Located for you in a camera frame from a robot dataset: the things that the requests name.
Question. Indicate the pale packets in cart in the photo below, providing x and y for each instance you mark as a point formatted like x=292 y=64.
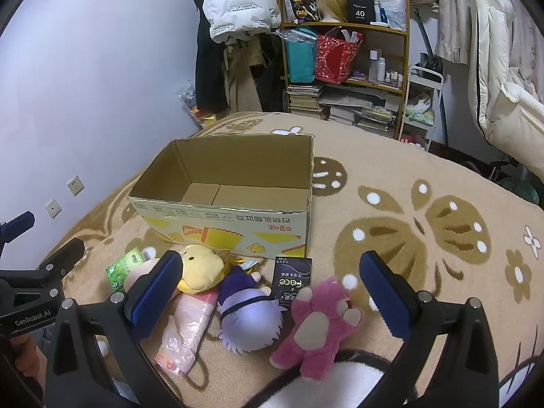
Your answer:
x=418 y=108

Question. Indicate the white metal cart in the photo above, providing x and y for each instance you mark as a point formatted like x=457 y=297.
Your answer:
x=437 y=77

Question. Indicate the black box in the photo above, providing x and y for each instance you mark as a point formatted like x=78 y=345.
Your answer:
x=360 y=10

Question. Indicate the green tissue pack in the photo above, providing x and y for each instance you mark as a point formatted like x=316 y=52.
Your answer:
x=120 y=271

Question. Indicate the white puffer jacket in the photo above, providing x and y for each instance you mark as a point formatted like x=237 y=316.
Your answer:
x=238 y=4

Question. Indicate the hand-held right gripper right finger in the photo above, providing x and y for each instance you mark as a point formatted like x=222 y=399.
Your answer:
x=382 y=297

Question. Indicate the white wall socket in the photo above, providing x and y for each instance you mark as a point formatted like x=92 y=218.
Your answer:
x=53 y=208
x=75 y=185

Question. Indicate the dark green cloth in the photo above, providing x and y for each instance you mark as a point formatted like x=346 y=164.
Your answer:
x=525 y=191

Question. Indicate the dark hanging clothes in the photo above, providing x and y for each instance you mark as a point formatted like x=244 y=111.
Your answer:
x=272 y=89

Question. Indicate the yellow plush toy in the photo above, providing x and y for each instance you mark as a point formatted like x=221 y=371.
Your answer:
x=199 y=270

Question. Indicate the teal bag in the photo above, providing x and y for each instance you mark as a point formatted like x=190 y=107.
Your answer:
x=299 y=59

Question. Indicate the wooden shelf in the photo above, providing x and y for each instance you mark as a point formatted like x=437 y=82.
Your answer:
x=374 y=86

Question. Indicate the blonde wig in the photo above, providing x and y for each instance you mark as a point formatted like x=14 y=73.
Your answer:
x=331 y=0

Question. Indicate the beige hanging coat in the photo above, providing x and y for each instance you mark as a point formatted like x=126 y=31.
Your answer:
x=242 y=85

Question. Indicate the beige floral blanket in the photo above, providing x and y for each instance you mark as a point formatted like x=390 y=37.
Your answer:
x=382 y=170

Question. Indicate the red patterned bag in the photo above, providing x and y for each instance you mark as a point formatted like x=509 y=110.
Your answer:
x=333 y=59

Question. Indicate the white plastic bag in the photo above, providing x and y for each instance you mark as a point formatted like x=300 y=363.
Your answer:
x=391 y=0

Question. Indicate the purple haired plush doll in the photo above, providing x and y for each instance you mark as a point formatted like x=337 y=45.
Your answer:
x=250 y=318

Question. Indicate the pile of plastic packets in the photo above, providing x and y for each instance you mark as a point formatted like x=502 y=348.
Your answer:
x=191 y=102

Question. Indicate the pink plastic bag roll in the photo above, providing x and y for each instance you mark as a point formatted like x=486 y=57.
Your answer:
x=187 y=323

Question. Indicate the black hanging coat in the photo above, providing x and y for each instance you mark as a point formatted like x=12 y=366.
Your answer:
x=208 y=72

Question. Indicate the stack of books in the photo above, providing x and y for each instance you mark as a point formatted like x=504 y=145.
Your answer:
x=304 y=98

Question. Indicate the pile of books and papers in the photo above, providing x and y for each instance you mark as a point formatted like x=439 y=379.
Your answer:
x=361 y=112

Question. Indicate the white fluffy plush toy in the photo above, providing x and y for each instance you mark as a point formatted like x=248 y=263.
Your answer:
x=140 y=272

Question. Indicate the black tissue pack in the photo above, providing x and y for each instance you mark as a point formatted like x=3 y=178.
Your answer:
x=291 y=280

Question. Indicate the pink plush bear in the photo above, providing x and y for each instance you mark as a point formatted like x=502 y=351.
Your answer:
x=314 y=331

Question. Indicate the pale floral curtain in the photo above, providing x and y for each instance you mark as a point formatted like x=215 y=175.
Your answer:
x=450 y=17

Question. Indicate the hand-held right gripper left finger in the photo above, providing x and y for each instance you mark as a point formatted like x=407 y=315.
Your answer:
x=155 y=295

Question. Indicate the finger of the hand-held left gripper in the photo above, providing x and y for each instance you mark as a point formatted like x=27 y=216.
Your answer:
x=68 y=253
x=19 y=225

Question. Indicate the row of small jars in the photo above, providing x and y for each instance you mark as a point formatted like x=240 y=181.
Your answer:
x=394 y=78

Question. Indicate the white quilt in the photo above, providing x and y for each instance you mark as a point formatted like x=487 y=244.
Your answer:
x=510 y=93

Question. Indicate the printed cardboard box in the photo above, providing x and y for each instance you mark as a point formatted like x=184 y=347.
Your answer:
x=238 y=229

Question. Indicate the person's left hand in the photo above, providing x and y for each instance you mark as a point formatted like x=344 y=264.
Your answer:
x=32 y=359

